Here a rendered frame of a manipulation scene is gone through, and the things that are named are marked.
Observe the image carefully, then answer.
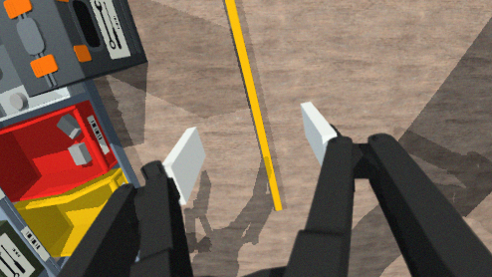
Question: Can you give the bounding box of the grey open bin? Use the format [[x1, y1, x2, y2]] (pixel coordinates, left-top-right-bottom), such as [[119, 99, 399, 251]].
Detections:
[[0, 38, 85, 122]]

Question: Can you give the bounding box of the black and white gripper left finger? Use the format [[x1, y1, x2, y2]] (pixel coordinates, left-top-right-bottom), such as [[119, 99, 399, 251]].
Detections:
[[57, 127, 206, 277]]

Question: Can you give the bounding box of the red bin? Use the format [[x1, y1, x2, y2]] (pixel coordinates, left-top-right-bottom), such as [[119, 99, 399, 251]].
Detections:
[[0, 100, 118, 202]]

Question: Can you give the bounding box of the yellow open bin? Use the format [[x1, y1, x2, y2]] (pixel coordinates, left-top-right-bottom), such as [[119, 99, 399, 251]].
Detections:
[[14, 168, 128, 257]]

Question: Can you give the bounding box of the blue-grey metal shelf rack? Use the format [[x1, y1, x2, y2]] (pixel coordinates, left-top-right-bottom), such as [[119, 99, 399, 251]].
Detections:
[[0, 80, 140, 277]]

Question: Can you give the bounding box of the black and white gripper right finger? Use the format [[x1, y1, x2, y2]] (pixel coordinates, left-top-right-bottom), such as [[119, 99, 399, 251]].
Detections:
[[283, 102, 492, 277]]

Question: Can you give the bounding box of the yellow bar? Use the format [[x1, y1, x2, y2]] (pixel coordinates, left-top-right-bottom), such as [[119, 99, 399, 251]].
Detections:
[[225, 0, 282, 210]]

